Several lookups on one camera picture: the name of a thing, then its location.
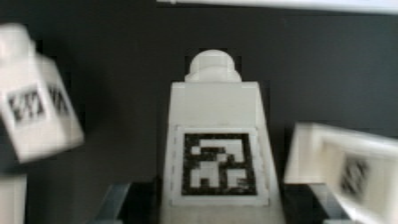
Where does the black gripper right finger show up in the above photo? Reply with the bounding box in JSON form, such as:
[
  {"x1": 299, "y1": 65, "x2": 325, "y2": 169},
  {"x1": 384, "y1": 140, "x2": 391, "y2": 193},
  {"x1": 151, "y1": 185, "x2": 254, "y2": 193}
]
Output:
[{"x1": 283, "y1": 184, "x2": 354, "y2": 224}]

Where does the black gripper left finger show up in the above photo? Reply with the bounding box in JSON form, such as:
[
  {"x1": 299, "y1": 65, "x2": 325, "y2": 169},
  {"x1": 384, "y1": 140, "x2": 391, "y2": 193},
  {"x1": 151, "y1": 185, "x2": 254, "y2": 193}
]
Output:
[{"x1": 87, "y1": 178, "x2": 162, "y2": 224}]

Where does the white square tabletop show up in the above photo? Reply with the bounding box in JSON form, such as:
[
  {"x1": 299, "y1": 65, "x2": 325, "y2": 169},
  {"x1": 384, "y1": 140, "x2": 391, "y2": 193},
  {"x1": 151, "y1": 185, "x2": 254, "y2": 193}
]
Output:
[{"x1": 285, "y1": 123, "x2": 398, "y2": 224}]

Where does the white table leg fragment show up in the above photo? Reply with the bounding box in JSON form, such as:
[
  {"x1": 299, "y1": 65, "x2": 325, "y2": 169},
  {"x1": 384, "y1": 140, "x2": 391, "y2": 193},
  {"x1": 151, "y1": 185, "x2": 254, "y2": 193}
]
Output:
[{"x1": 160, "y1": 50, "x2": 286, "y2": 224}]

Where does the white table leg with tag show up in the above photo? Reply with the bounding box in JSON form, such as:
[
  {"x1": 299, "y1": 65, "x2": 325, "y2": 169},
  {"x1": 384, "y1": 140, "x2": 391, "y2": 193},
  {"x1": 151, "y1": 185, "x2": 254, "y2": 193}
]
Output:
[{"x1": 0, "y1": 24, "x2": 84, "y2": 163}]

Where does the white left fence piece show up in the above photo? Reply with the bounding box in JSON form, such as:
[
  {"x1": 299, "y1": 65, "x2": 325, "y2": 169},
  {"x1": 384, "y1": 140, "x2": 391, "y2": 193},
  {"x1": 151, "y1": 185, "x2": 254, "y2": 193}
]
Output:
[{"x1": 0, "y1": 175, "x2": 27, "y2": 224}]

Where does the white front fence bar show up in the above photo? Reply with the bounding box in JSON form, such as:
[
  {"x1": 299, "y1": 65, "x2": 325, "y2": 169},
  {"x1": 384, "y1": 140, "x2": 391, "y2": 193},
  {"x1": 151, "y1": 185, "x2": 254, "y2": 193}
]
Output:
[{"x1": 157, "y1": 0, "x2": 398, "y2": 15}]

